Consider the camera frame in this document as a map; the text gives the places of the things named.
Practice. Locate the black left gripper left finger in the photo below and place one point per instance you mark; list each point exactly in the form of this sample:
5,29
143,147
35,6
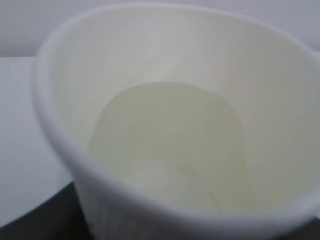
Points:
59,218

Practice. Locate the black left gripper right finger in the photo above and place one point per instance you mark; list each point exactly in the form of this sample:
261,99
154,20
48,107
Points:
309,231

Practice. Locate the white paper cup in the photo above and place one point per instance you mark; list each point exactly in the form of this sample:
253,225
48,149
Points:
179,122

